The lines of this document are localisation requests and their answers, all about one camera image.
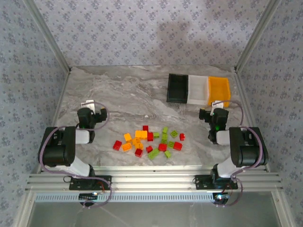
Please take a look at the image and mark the yellow plastic bin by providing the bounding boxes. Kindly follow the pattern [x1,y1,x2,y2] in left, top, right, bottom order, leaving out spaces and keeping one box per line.
[207,76,232,108]

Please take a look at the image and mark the small circuit board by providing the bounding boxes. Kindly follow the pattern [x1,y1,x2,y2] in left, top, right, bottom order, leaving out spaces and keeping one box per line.
[79,192,99,201]
[212,192,230,204]

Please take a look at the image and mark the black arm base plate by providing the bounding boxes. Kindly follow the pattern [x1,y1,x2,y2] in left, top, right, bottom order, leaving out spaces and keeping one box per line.
[69,175,112,190]
[194,175,238,190]

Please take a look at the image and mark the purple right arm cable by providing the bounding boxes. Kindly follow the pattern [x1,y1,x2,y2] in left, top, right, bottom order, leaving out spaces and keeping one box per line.
[214,99,265,208]

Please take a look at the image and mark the grey slotted cable duct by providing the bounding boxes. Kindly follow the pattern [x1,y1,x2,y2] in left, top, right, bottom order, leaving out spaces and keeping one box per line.
[34,192,215,203]

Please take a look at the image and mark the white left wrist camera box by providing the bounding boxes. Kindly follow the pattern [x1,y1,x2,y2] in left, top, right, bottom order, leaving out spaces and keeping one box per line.
[80,100,96,110]

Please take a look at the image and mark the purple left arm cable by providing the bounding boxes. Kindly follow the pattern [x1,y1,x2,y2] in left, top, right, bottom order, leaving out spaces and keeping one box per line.
[38,101,112,210]

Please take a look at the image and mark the black plastic bin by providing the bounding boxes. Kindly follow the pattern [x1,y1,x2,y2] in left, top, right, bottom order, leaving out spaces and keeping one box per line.
[166,73,190,104]

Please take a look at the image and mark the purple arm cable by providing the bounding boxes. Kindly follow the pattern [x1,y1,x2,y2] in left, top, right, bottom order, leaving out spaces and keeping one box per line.
[38,101,112,210]
[214,99,265,208]

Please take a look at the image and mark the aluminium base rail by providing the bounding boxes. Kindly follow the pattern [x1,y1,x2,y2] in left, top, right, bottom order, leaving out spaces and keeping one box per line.
[25,165,284,192]

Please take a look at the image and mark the white plastic bin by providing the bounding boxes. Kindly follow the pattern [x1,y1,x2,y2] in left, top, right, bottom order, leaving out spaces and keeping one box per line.
[187,74,210,106]

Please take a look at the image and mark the aluminium frame post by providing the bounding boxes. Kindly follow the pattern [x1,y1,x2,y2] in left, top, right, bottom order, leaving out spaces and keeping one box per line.
[234,0,282,71]
[23,0,72,72]

